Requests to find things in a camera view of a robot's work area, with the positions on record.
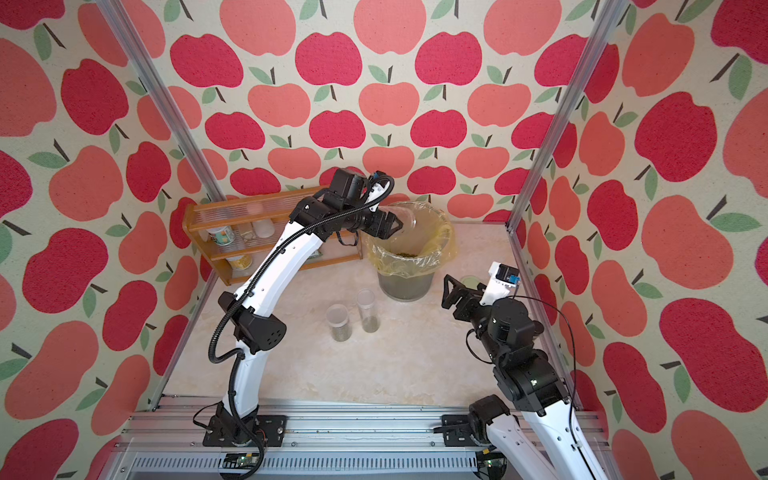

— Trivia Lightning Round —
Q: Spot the green jar lid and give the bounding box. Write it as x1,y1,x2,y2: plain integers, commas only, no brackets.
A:
460,275,481,289

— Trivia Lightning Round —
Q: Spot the ribbed glass jar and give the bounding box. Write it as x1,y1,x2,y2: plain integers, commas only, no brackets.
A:
378,203,417,236

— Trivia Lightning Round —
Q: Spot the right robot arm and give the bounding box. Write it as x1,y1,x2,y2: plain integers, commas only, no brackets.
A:
441,273,606,479

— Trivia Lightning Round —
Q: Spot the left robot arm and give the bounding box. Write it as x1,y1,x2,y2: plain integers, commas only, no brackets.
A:
207,169,403,435

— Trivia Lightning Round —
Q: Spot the metal mesh trash bin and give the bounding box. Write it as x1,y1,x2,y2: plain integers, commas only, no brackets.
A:
377,272,437,302

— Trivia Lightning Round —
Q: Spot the yellow plastic bin liner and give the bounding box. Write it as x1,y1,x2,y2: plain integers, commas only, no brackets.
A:
364,201,458,278

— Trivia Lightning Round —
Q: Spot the short clear plastic jar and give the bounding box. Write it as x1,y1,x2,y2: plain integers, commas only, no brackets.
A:
326,304,352,342

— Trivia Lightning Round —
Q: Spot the white pink bottle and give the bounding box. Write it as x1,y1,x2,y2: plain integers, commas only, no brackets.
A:
246,203,275,239

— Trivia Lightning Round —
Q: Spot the yellow small can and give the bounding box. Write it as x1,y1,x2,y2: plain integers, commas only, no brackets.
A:
226,254,253,271

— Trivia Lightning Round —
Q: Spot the green white cup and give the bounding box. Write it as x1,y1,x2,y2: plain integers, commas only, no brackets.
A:
207,225,236,247

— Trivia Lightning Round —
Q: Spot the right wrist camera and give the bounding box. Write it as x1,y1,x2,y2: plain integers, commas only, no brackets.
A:
480,262,520,306

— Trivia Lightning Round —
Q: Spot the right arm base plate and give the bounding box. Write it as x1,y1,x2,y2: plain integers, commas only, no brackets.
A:
433,414,491,448

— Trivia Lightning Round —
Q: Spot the aluminium frame rail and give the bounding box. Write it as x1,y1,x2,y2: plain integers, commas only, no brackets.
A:
95,396,619,479

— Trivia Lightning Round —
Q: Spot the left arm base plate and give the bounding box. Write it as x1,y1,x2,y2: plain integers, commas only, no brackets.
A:
203,411,288,447

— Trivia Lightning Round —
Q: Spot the right aluminium corner post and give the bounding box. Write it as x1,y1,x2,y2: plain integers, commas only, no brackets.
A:
507,0,630,237

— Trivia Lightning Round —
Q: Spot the aluminium corner post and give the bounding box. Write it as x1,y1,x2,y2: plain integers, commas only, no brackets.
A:
507,0,630,237
96,0,226,202

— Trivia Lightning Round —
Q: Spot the left aluminium corner post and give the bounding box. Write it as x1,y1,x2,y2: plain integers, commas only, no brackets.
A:
96,0,226,202

